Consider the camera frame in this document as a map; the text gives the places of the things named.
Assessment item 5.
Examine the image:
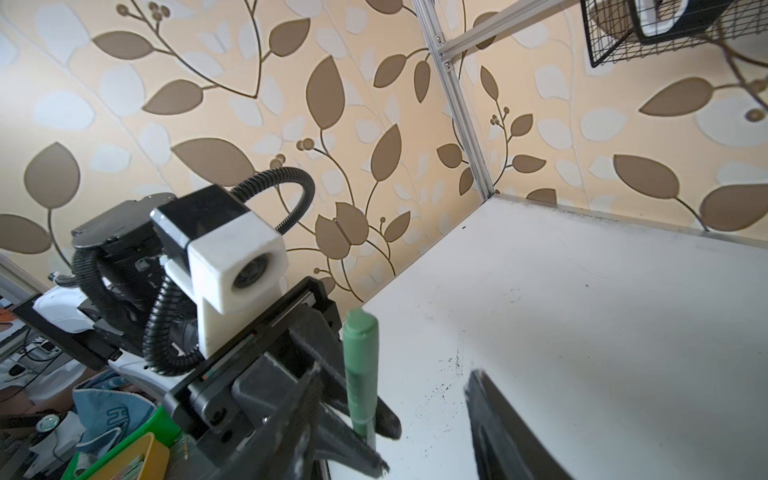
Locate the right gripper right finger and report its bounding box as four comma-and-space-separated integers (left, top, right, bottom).
465, 370, 570, 480

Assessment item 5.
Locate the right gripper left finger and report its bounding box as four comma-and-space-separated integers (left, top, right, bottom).
227, 359, 389, 479

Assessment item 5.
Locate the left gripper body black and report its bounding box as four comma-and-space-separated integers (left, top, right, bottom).
164, 277, 402, 479

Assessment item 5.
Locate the green pen cap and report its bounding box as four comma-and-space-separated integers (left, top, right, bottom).
342, 308, 379, 448

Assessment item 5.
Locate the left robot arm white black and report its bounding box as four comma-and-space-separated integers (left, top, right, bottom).
18, 169, 402, 479

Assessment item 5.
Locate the black tool with white bits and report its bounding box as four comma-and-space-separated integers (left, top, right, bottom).
627, 0, 734, 45

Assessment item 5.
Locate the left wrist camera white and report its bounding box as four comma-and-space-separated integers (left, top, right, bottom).
150, 185, 289, 359

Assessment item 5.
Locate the back wire basket black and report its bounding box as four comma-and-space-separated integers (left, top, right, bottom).
580, 0, 767, 67

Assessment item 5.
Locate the aluminium frame back bar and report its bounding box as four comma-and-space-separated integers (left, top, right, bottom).
438, 0, 579, 60

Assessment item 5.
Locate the aluminium frame left post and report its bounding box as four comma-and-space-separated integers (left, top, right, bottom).
413, 0, 495, 201

